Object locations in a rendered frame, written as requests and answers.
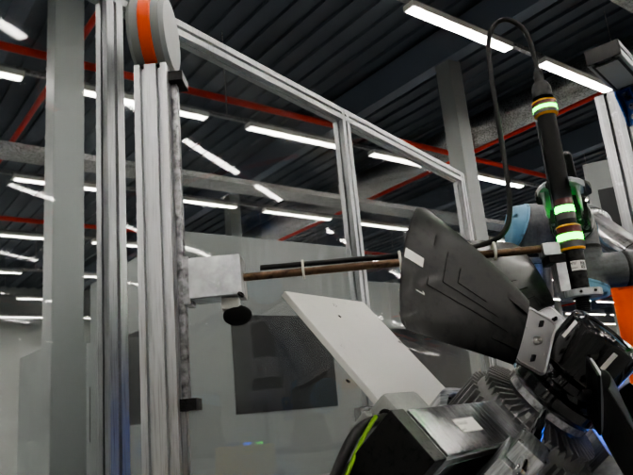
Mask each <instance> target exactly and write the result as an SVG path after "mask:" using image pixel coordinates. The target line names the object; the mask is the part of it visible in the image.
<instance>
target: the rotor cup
mask: <svg viewBox="0 0 633 475"><path fill-rule="evenodd" d="M575 320H576V322H577V324H576V325H575V327H574V328H573V329H572V330H571V331H570V332H569V334H568V335H567V336H566V337H563V335H562V334H563V333H564V332H565V331H566V330H567V329H568V327H569V326H570V325H571V324H572V323H573V322H574V321H575ZM601 331H604V332H607V333H609V334H610V335H611V337H612V339H613V340H610V339H609V338H607V337H606V336H604V335H603V334H602V333H601ZM613 353H616V354H617V355H618V356H617V357H616V358H615V359H614V360H613V361H612V362H611V364H610V365H609V366H608V367H607V368H606V369H605V370H606V371H607V372H608V373H609V374H610V376H611V377H612V379H613V380H614V382H615V384H616V385H617V387H619V386H620V385H621V384H622V383H623V382H624V381H625V380H626V379H627V378H628V376H629V375H630V374H631V373H632V372H633V348H632V347H631V346H630V345H629V344H628V343H627V342H626V341H625V340H624V339H622V338H621V337H620V336H619V335H617V334H616V333H615V332H614V331H612V330H611V329H610V328H609V327H608V326H607V325H605V324H604V323H603V322H601V321H600V320H598V319H596V318H595V317H593V316H592V315H590V314H588V313H587V312H585V311H583V310H579V309H575V310H574V311H573V312H571V314H570V315H569V316H568V317H567V318H566V319H565V321H564V322H563V323H562V324H561V325H560V327H559V328H558V329H557V330H556V333H555V336H554V341H553V345H552V349H551V353H550V357H549V362H548V366H547V370H546V373H545V375H544V377H543V378H542V377H540V376H538V375H536V374H535V373H533V372H531V371H529V370H528V369H525V368H523V367H521V366H520V365H518V364H516V368H517V371H518V373H519V374H520V376H521V377H522V379H523V380H524V381H525V383H526V384H527V385H528V386H529V387H530V389H531V390H532V391H533V392H534V393H535V394H536V395H537V396H538V397H539V398H541V399H542V400H543V401H544V402H545V403H546V404H547V405H549V406H550V407H551V408H552V409H553V410H555V411H556V412H557V413H559V414H560V415H561V416H563V417H564V418H566V419H568V420H569V421H571V422H573V423H574V424H575V425H577V426H579V427H582V428H584V429H593V428H594V426H593V424H592V421H591V419H590V418H589V416H588V414H587V402H586V401H583V399H582V389H586V356H589V358H592V360H593V361H594V362H595V364H596V365H597V366H598V367H599V369H600V371H602V369H601V367H602V365H603V364H604V363H605V362H606V361H607V360H608V359H609V358H610V357H611V355H612V354H613Z"/></svg>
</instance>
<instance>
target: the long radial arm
mask: <svg viewBox="0 0 633 475"><path fill-rule="evenodd" d="M405 412H406V413H407V414H408V415H409V416H410V417H411V418H412V420H413V421H414V422H415V423H416V424H417V425H418V426H419V428H420V429H421V430H422V431H423V432H424V433H425V434H426V435H427V437H428V438H429V439H430V440H431V441H432V442H433V444H434V445H435V446H436V447H437V448H438V449H439V450H440V451H441V453H442V454H443V455H444V456H445V457H446V460H445V461H444V462H443V463H442V465H441V466H440V467H439V468H438V469H437V470H436V471H435V473H434V474H433V475H476V474H477V473H478V472H479V471H480V469H481V468H482V467H483V466H484V465H485V464H486V463H487V462H488V460H489V459H490V458H491V457H492V456H493V455H494V454H495V452H496V451H497V450H498V449H499V448H500V446H501V445H502V444H503V443H504V441H505V440H506V439H507V438H508V437H509V436H511V437H512V438H515V437H516V436H517V435H518V434H519V433H520V432H521V431H522V430H523V429H524V428H525V429H527V430H528V428H527V427H526V426H525V425H524V424H523V423H522V422H521V421H520V420H519V419H518V418H516V417H515V416H514V414H513V413H512V412H511V411H510V410H509V409H508V408H507V407H506V406H505V405H504V404H503V403H502V402H501V401H500V400H496V401H479V402H470V403H462V404H452V405H444V406H435V407H427V408H417V409H409V410H407V411H405Z"/></svg>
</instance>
